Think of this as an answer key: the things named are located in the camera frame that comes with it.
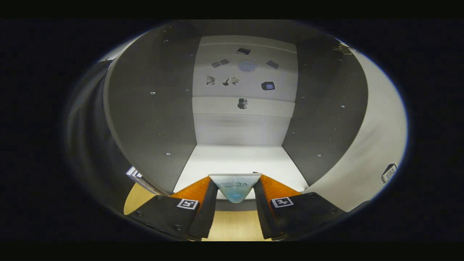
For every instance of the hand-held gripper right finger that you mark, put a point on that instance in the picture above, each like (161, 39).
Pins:
(264, 210)

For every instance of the grey cabinet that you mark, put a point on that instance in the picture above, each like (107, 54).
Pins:
(152, 119)

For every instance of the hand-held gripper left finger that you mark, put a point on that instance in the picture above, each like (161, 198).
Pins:
(206, 210)

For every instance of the white cabinet shelf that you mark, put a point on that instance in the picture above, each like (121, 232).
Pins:
(239, 159)

